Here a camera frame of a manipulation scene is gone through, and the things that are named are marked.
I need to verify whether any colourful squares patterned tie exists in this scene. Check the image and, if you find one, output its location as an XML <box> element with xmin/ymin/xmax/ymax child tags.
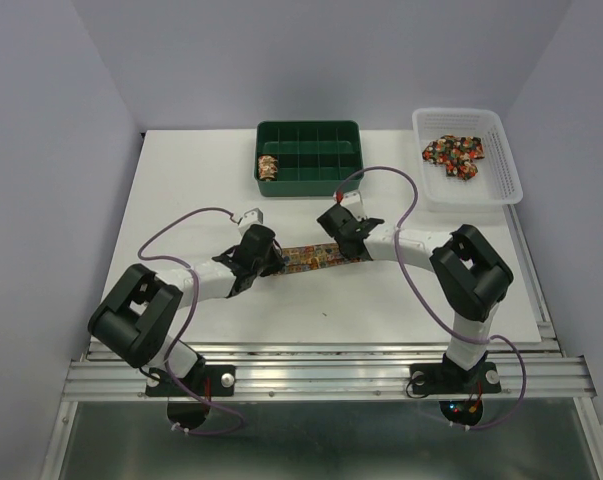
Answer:
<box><xmin>277</xmin><ymin>243</ymin><xmax>349</xmax><ymax>275</ymax></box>

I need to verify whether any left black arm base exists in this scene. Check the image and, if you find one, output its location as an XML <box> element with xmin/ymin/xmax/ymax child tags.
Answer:
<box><xmin>145</xmin><ymin>364</ymin><xmax>236</xmax><ymax>399</ymax></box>

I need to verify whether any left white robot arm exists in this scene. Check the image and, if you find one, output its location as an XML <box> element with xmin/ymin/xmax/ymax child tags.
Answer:
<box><xmin>88</xmin><ymin>224</ymin><xmax>284</xmax><ymax>394</ymax></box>

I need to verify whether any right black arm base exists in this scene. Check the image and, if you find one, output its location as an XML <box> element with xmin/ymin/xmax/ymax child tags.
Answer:
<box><xmin>410</xmin><ymin>362</ymin><xmax>502</xmax><ymax>397</ymax></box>

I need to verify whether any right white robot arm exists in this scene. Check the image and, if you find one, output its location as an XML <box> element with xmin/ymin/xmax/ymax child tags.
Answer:
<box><xmin>317</xmin><ymin>203</ymin><xmax>514</xmax><ymax>390</ymax></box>

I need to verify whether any green divided organizer tray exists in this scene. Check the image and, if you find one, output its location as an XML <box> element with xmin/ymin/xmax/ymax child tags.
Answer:
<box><xmin>253</xmin><ymin>120</ymin><xmax>363</xmax><ymax>198</ymax></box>

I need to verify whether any rolled patterned tie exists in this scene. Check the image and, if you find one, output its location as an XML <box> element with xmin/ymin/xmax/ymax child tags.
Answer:
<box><xmin>257</xmin><ymin>155</ymin><xmax>279</xmax><ymax>182</ymax></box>

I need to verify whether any dark floral tie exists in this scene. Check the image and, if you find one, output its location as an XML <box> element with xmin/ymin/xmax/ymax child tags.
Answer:
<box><xmin>421</xmin><ymin>135</ymin><xmax>485</xmax><ymax>181</ymax></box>

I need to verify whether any white plastic basket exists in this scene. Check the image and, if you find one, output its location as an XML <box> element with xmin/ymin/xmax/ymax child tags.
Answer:
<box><xmin>412</xmin><ymin>108</ymin><xmax>523</xmax><ymax>213</ymax></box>

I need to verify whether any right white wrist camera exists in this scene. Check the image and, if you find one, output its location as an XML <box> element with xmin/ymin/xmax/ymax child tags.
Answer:
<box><xmin>339</xmin><ymin>190</ymin><xmax>366</xmax><ymax>220</ymax></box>

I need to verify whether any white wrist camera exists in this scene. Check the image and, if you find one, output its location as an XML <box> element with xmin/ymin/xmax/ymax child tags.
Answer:
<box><xmin>339</xmin><ymin>190</ymin><xmax>366</xmax><ymax>220</ymax></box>
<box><xmin>237</xmin><ymin>208</ymin><xmax>263</xmax><ymax>235</ymax></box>

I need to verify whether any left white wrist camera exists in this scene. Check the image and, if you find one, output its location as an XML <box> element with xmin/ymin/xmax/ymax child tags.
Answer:
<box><xmin>237</xmin><ymin>208</ymin><xmax>263</xmax><ymax>235</ymax></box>

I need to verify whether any aluminium frame rail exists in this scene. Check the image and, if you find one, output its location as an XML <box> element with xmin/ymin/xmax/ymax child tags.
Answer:
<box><xmin>40</xmin><ymin>207</ymin><xmax>603</xmax><ymax>480</ymax></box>

